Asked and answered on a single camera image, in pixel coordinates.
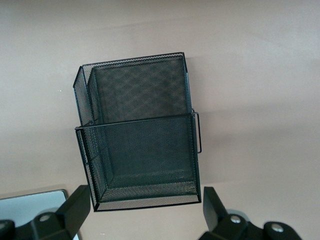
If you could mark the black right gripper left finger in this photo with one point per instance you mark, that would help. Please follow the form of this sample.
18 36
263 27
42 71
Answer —
70 215

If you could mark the black glossy flip phone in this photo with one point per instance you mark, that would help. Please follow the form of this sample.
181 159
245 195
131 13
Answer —
30 202

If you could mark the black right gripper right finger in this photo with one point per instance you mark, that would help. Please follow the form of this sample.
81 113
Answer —
215 215

